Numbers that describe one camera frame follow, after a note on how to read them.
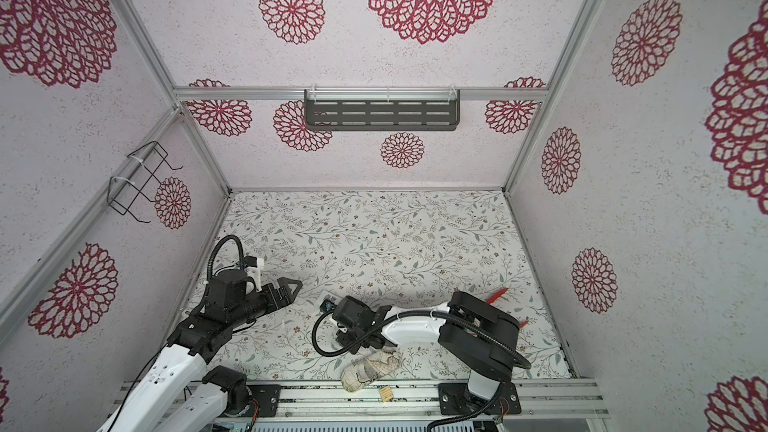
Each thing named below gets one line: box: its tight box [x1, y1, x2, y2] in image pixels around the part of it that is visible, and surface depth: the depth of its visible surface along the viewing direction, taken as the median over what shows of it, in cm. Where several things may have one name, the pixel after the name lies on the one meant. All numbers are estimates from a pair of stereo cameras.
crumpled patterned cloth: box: [341, 349, 401, 392], surface depth 78 cm
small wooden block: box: [379, 386, 394, 403], surface depth 76 cm
